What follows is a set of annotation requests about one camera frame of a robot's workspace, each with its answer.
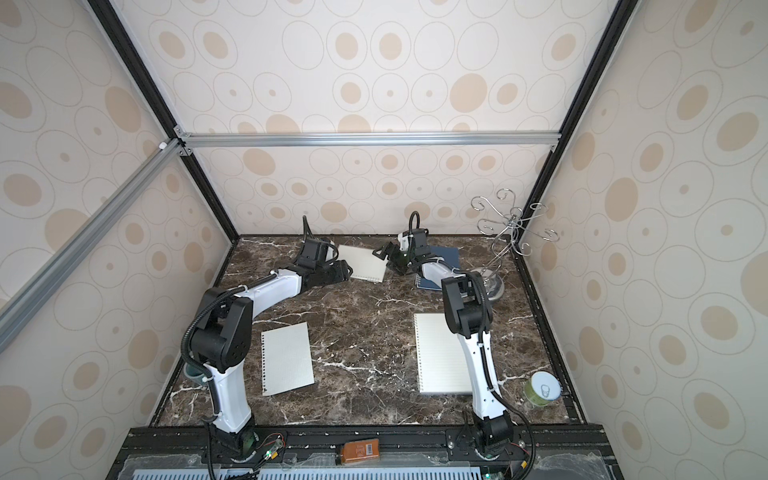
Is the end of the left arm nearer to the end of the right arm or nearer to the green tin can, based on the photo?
the end of the right arm

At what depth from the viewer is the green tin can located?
782 mm

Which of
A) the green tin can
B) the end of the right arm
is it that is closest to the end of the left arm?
the end of the right arm
